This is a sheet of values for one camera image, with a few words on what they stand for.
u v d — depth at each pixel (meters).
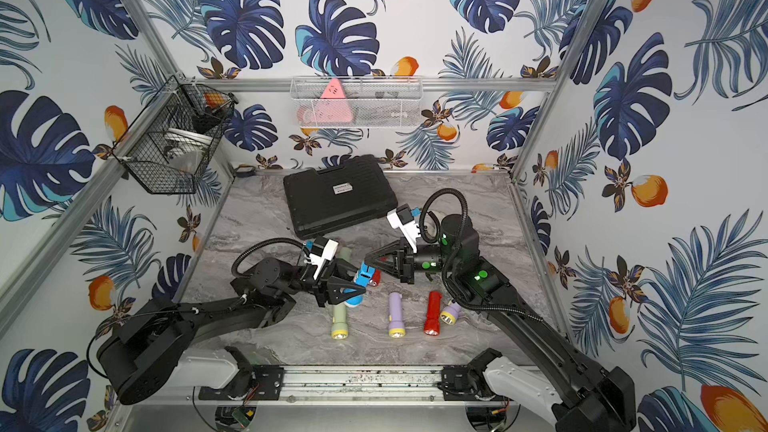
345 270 0.66
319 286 0.61
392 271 0.59
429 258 0.58
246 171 1.21
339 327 0.81
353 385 0.75
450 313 0.83
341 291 0.64
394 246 0.60
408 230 0.57
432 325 0.82
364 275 0.60
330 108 0.90
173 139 0.80
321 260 0.60
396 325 0.80
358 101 0.92
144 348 0.43
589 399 0.38
